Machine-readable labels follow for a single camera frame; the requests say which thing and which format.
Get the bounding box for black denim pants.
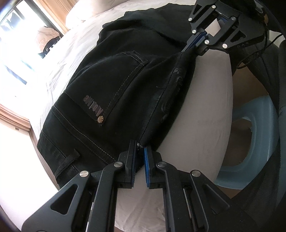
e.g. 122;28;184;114
37;3;196;186

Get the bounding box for white bed with sheet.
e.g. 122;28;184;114
37;1;233;186

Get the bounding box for light blue plastic stool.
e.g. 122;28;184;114
215;96;279;190

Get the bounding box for rolled white duvet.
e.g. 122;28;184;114
65;0;126;29

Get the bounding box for right beige curtain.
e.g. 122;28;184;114
35;0;78;34

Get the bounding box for black balcony door frame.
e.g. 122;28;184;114
0;0;65;59

